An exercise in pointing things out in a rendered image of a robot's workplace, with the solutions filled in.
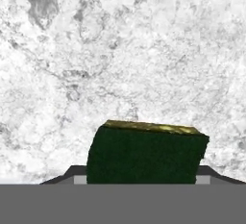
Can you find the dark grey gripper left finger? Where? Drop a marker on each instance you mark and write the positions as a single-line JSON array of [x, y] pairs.
[[71, 174]]

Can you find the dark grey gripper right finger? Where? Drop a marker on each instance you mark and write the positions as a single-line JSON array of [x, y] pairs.
[[209, 176]]

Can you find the green and yellow sponge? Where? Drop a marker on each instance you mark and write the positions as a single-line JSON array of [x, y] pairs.
[[144, 155]]

